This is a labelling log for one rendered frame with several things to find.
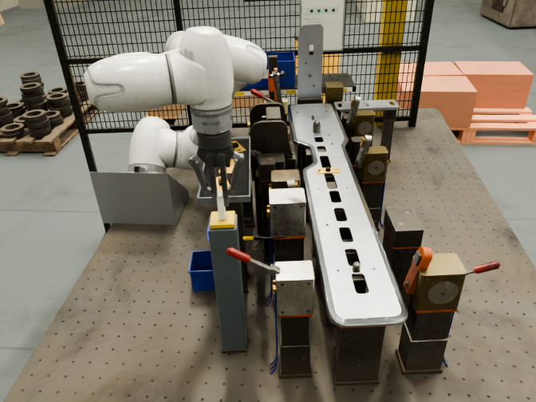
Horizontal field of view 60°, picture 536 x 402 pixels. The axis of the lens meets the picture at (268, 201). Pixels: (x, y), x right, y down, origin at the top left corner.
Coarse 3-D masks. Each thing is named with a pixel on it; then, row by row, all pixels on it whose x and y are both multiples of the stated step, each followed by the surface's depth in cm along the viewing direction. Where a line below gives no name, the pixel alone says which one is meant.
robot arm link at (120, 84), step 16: (176, 48) 130; (96, 64) 89; (112, 64) 89; (128, 64) 89; (144, 64) 89; (160, 64) 90; (96, 80) 88; (112, 80) 88; (128, 80) 88; (144, 80) 89; (160, 80) 90; (96, 96) 89; (112, 96) 89; (128, 96) 89; (144, 96) 90; (160, 96) 91
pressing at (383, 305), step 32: (320, 160) 172; (320, 192) 154; (352, 192) 153; (320, 224) 138; (352, 224) 138; (320, 256) 125; (384, 256) 126; (352, 288) 115; (384, 288) 115; (352, 320) 107; (384, 320) 107
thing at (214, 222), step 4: (212, 212) 118; (216, 212) 118; (228, 212) 118; (232, 212) 117; (212, 216) 116; (216, 216) 116; (228, 216) 116; (232, 216) 116; (212, 220) 115; (216, 220) 115; (228, 220) 115; (232, 220) 115; (212, 224) 113; (216, 224) 113; (220, 224) 113; (224, 224) 113; (228, 224) 113; (232, 224) 113; (212, 228) 114
